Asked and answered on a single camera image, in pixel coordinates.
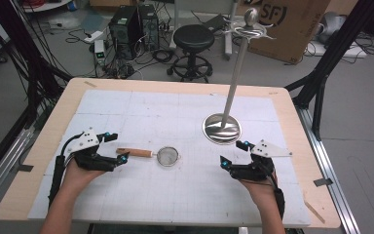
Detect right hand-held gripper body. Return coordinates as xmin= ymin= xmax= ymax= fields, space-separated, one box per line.
xmin=229 ymin=138 xmax=293 ymax=182

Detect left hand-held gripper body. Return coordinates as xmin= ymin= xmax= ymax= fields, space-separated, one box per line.
xmin=65 ymin=127 xmax=120 ymax=173

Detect wooden-handled mesh strainer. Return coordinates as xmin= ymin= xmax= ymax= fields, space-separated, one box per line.
xmin=115 ymin=145 xmax=182 ymax=168

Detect person's right hand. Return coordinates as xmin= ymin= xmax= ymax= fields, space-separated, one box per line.
xmin=239 ymin=174 xmax=279 ymax=210

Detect person's left hand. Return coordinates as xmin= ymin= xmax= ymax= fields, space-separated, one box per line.
xmin=60 ymin=158 xmax=107 ymax=197

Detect metal hook stand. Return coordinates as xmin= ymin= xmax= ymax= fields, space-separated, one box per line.
xmin=202 ymin=7 xmax=277 ymax=146

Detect wooden table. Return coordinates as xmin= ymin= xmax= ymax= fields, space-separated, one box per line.
xmin=0 ymin=77 xmax=342 ymax=230

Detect white grid mat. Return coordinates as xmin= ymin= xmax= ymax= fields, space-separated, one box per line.
xmin=27 ymin=89 xmax=312 ymax=228

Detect thin wooden strip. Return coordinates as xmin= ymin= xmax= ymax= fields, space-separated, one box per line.
xmin=304 ymin=200 xmax=326 ymax=225

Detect white box with green light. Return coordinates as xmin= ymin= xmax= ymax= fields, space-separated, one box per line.
xmin=93 ymin=39 xmax=107 ymax=66

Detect white power strip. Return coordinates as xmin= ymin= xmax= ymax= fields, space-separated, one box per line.
xmin=83 ymin=30 xmax=104 ymax=44

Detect large black computer tower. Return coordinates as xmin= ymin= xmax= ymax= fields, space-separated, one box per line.
xmin=108 ymin=5 xmax=144 ymax=61

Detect slim black computer tower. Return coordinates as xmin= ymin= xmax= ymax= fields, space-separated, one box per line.
xmin=137 ymin=3 xmax=161 ymax=52

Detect black round stool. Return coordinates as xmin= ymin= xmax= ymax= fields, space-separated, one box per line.
xmin=167 ymin=23 xmax=216 ymax=84

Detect cardboard box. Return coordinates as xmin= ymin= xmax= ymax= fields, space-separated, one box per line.
xmin=246 ymin=0 xmax=333 ymax=64

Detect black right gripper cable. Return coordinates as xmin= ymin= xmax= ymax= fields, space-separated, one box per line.
xmin=256 ymin=160 xmax=286 ymax=219

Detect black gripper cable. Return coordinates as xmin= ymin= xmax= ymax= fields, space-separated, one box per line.
xmin=256 ymin=160 xmax=286 ymax=219
xmin=47 ymin=132 xmax=85 ymax=207

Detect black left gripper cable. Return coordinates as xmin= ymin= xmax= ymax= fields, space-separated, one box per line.
xmin=47 ymin=132 xmax=85 ymax=207

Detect aluminium rail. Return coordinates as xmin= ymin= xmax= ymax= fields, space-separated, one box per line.
xmin=295 ymin=106 xmax=362 ymax=234
xmin=0 ymin=126 xmax=36 ymax=214

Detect black metal frame stand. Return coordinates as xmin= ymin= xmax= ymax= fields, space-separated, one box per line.
xmin=0 ymin=0 xmax=74 ymax=186
xmin=284 ymin=0 xmax=374 ymax=141

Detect black floor cable tangle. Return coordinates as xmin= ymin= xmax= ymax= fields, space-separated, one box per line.
xmin=305 ymin=30 xmax=374 ymax=59

